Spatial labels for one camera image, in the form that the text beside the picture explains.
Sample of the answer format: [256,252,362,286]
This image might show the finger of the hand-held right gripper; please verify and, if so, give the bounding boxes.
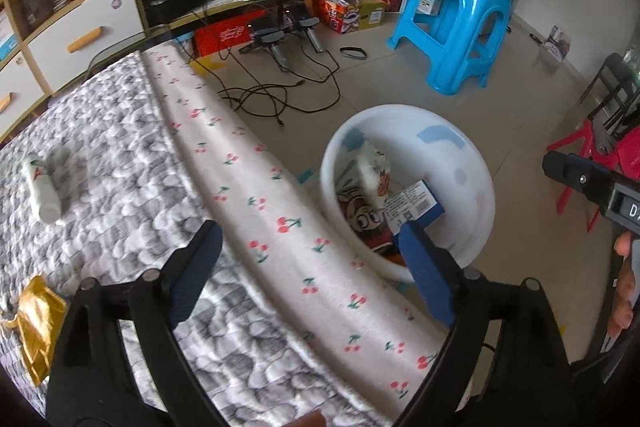
[542,149,619,208]

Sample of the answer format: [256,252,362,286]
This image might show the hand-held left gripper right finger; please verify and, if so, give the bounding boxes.
[392,220,573,427]

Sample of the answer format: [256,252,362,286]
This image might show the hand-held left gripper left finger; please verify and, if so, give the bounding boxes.
[46,220,224,427]

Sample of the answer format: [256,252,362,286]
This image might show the cartoon print snack bag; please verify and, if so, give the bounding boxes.
[335,184,407,264]

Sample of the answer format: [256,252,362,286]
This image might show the white orange snack bag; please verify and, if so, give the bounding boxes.
[356,141,392,208]

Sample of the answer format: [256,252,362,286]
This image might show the white plastic bucket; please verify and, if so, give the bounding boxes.
[319,105,497,284]

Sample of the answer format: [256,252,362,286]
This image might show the person's right hand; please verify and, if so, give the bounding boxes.
[607,233,640,338]

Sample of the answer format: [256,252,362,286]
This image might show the red plastic chair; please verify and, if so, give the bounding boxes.
[547,119,640,234]

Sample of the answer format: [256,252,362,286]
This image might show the cherry print mattress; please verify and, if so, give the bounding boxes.
[142,44,452,424]

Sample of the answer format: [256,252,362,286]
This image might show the black chair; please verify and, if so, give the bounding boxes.
[579,52,640,144]

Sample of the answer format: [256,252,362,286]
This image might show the bed with patterned bedding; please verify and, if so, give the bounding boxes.
[0,52,383,427]

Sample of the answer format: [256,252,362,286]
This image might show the magazine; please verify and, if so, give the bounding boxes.
[544,25,572,60]

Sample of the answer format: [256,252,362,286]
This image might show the yellow foil wrapper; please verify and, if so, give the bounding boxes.
[0,275,69,386]

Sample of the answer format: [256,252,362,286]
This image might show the white plastic bottle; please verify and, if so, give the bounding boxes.
[22,153,64,224]

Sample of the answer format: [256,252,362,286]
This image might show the red box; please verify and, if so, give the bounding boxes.
[192,19,254,58]

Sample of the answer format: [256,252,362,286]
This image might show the wooden cabinet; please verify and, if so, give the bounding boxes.
[0,0,436,145]

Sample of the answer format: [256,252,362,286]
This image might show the black charger devices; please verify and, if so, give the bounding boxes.
[239,16,327,68]

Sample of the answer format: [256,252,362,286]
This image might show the cardboard box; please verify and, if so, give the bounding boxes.
[350,0,402,30]

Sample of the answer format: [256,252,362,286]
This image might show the printed snack carton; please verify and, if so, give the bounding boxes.
[312,0,362,36]

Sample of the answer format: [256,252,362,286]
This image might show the black floor cables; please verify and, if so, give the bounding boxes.
[216,49,342,128]

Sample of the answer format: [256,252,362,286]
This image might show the white drawer orange handle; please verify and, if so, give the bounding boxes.
[27,0,149,96]
[0,51,52,144]

